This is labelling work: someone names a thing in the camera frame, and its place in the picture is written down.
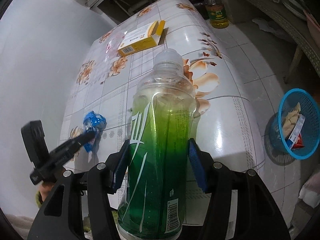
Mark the red snack package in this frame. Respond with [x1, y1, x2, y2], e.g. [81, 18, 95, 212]
[292, 133, 304, 149]

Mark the yellow white cardboard box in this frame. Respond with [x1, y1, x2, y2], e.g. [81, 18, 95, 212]
[118, 20, 165, 56]

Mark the blue white carton box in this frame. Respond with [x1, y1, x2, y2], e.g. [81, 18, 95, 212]
[286, 115, 305, 149]

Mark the floral tablecloth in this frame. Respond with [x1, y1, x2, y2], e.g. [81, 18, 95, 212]
[60, 0, 266, 178]

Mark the yellow cooking oil bottle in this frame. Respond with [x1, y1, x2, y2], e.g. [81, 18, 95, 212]
[204, 0, 229, 29]

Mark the blue wrapper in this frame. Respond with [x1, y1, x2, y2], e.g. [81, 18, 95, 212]
[82, 111, 107, 153]

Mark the blue plastic mesh basket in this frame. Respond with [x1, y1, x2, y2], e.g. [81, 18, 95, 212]
[269, 88, 319, 160]

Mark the green drink plastic bottle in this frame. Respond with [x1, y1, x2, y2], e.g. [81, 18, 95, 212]
[117, 49, 196, 239]

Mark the beige paper napkin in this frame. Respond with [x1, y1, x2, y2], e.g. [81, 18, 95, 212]
[281, 102, 301, 139]

